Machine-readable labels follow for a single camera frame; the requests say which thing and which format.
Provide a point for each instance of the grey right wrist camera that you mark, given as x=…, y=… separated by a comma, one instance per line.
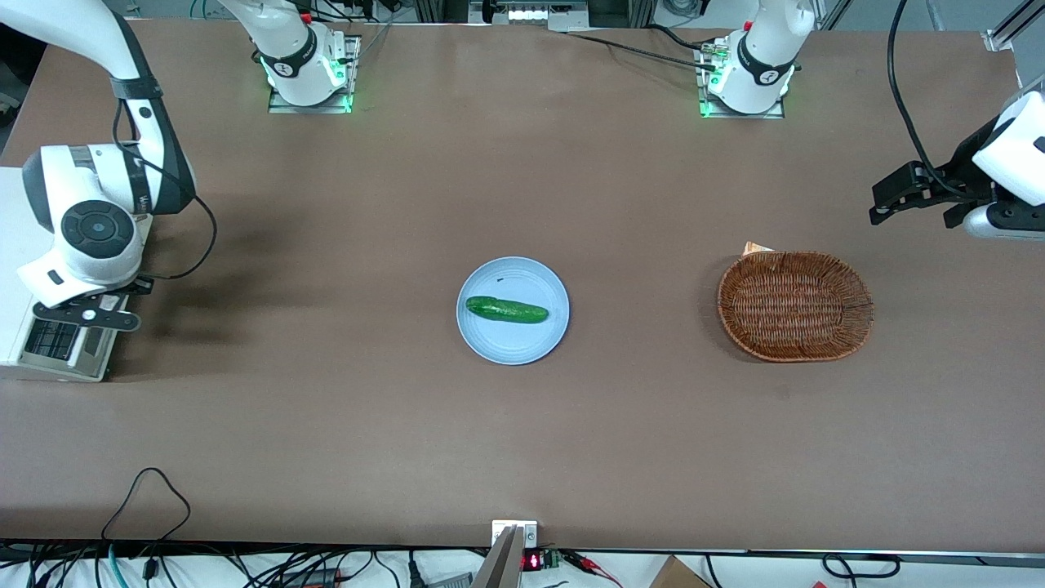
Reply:
x=86, y=317

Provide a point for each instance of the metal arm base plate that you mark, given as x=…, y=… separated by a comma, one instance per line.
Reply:
x=310, y=109
x=743, y=115

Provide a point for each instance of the white toaster oven body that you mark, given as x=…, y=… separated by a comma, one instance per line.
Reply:
x=10, y=245

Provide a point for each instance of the aluminium frame profile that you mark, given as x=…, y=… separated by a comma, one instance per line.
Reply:
x=1012, y=23

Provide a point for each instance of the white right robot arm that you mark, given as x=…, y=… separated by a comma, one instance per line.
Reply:
x=98, y=188

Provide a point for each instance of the red digit display board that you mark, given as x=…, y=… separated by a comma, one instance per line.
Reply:
x=535, y=561

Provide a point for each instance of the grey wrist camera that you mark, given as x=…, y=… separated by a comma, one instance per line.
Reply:
x=1004, y=222
x=86, y=317

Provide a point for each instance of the brown wicker basket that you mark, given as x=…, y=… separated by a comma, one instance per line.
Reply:
x=796, y=306

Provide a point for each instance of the white mounting bracket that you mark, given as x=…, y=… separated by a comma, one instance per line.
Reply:
x=531, y=535

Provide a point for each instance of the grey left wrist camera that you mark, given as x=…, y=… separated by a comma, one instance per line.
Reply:
x=1004, y=222

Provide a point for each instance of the light blue plate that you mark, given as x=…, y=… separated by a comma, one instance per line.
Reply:
x=510, y=339

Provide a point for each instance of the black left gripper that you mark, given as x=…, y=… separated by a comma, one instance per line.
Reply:
x=962, y=174

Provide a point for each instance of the white power strip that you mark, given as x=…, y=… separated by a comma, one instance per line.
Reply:
x=531, y=12

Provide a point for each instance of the brown cardboard piece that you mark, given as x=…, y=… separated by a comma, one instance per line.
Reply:
x=678, y=576

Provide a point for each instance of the orange paper tag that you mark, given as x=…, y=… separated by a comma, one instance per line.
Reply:
x=755, y=247

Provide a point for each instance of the red alligator clip leads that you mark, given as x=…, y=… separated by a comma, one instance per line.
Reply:
x=592, y=563

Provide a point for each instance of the grey glass oven door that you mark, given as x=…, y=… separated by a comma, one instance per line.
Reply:
x=57, y=347

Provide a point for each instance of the green cucumber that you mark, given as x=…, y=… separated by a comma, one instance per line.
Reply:
x=506, y=309

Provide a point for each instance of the grey camera mount beam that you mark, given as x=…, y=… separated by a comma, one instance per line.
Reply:
x=498, y=567

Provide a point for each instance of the grey plastic box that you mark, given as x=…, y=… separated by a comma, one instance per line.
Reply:
x=453, y=581

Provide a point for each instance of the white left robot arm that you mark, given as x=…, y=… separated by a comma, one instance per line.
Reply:
x=759, y=49

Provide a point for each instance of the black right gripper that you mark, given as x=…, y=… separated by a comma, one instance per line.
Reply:
x=141, y=289

